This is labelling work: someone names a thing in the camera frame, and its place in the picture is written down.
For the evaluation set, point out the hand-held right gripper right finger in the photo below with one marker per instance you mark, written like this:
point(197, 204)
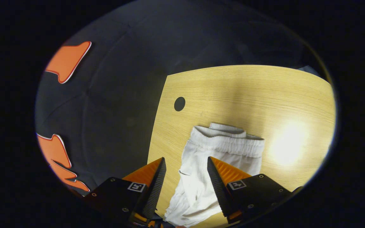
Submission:
point(222, 196)

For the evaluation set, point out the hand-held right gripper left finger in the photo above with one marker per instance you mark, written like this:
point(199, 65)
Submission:
point(154, 196)

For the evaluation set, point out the white jeans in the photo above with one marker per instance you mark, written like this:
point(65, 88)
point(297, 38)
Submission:
point(195, 171)

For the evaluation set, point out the black backdrop cloth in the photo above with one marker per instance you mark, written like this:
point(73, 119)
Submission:
point(122, 95)

